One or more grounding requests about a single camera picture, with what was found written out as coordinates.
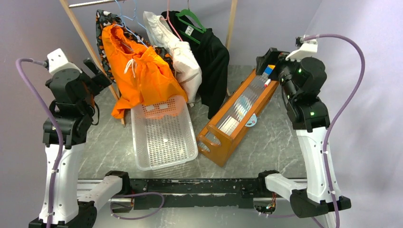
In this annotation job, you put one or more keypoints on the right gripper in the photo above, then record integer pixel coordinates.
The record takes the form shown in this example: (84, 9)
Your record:
(272, 57)

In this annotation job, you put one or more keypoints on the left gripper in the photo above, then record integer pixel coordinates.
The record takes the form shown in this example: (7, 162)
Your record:
(99, 81)

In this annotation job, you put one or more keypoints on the black shorts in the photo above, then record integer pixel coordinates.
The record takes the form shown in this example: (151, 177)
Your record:
(213, 59)

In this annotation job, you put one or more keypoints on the white plastic basket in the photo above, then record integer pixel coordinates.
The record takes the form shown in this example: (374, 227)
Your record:
(163, 134)

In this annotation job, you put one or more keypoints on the green plastic hanger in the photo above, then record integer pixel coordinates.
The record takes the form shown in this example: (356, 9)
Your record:
(192, 32)

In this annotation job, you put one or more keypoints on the orange wooden shelf rack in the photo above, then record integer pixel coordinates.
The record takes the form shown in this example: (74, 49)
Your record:
(223, 133)

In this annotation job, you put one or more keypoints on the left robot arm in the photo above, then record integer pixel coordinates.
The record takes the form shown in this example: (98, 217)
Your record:
(70, 115)

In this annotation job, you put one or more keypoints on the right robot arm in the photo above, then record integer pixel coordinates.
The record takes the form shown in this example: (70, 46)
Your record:
(301, 76)

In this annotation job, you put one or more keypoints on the orange shorts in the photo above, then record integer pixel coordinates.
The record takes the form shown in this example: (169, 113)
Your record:
(142, 76)

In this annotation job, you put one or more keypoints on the patterned dark shorts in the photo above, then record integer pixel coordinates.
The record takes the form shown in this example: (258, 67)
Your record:
(106, 19)

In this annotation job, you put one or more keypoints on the white shorts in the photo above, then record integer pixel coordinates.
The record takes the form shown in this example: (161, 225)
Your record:
(188, 71)

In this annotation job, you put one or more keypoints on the blue eraser block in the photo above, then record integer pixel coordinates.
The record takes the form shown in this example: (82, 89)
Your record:
(268, 70)

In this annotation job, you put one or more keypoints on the red white marker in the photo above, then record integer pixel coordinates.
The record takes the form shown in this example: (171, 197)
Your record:
(267, 83)

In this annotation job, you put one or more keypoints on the wooden clothes rack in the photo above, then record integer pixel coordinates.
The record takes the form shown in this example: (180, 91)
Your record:
(67, 8)

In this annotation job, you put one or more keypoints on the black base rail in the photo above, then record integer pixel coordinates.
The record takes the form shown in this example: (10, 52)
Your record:
(189, 193)

